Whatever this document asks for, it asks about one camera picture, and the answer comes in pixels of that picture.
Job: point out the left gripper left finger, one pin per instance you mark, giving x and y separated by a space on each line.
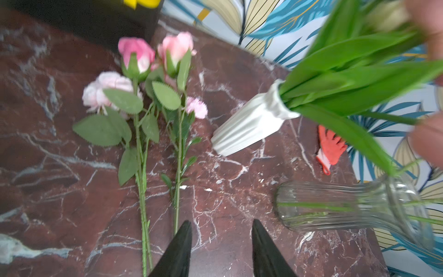
175 262

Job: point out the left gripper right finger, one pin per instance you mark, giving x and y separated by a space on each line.
267 259

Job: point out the magenta rose stem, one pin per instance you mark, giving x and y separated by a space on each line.
112 129

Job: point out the pink carnation flower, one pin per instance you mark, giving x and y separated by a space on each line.
179 123

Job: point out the light pink peony bunch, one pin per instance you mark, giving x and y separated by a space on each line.
94 98

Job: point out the clear glass vase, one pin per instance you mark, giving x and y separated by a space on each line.
388 203

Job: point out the white ribbed vase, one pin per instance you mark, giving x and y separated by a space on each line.
260 117

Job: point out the red glove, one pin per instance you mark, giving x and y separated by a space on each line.
332 147

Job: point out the tulip bouquet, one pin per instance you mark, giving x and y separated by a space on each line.
350 68

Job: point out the yellow black toolbox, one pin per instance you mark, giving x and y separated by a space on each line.
101 22

